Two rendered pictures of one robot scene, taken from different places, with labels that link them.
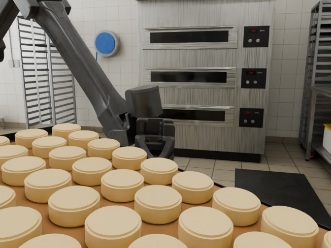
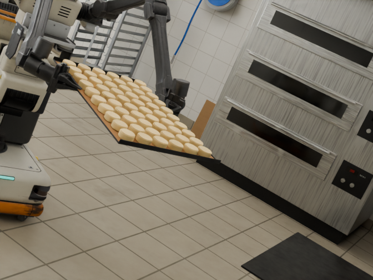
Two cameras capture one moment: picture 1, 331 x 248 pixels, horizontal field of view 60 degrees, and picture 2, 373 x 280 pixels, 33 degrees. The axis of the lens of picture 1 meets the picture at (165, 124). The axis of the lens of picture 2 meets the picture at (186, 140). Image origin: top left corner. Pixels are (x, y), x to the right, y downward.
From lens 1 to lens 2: 1.88 m
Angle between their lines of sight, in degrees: 10
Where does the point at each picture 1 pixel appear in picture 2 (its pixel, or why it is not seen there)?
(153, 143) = (171, 105)
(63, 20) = (162, 28)
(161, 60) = (274, 51)
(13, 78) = not seen: outside the picture
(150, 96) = (183, 86)
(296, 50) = not seen: outside the picture
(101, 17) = not seen: outside the picture
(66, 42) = (158, 40)
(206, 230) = (165, 121)
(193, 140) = (266, 173)
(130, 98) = (174, 83)
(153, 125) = (176, 99)
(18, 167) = (124, 88)
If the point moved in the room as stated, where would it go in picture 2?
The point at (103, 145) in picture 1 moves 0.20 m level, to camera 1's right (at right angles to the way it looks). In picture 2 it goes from (151, 95) to (199, 119)
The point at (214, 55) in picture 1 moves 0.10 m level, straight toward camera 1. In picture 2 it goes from (342, 76) to (339, 76)
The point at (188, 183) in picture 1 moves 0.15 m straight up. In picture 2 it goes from (171, 116) to (187, 78)
